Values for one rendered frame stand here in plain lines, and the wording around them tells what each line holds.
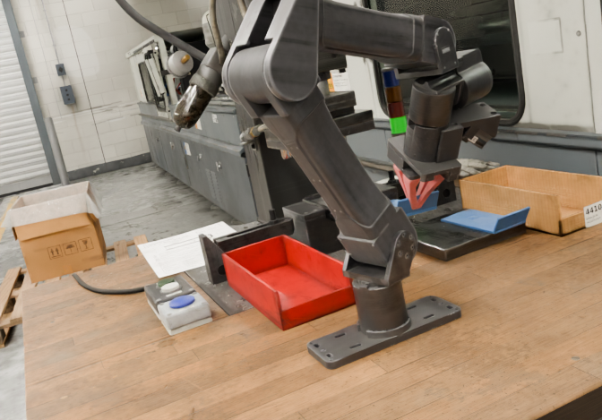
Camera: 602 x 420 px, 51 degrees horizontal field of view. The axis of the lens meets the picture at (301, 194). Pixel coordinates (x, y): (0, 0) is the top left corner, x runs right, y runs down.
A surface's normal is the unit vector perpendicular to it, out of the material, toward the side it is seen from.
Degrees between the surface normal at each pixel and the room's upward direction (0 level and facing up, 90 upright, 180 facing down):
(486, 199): 90
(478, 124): 116
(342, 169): 91
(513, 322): 0
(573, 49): 90
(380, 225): 91
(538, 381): 0
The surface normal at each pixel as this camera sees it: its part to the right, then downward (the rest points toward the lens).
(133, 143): 0.35, 0.14
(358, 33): 0.62, 0.11
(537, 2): -0.92, 0.26
